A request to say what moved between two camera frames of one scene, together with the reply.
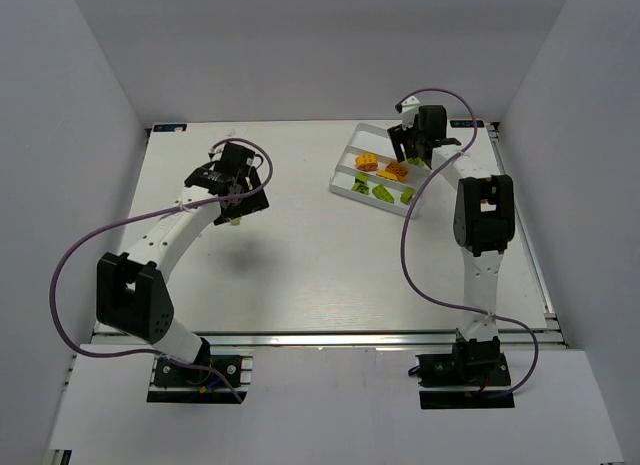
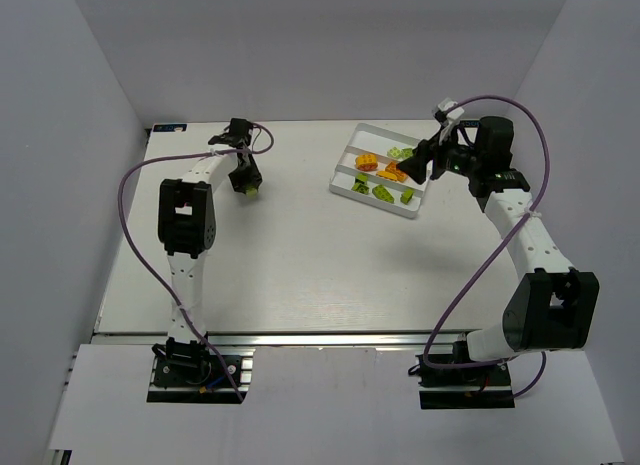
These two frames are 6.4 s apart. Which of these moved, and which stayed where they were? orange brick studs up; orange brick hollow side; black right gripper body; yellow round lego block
Moved: black right gripper body
Stayed: yellow round lego block; orange brick hollow side; orange brick studs up
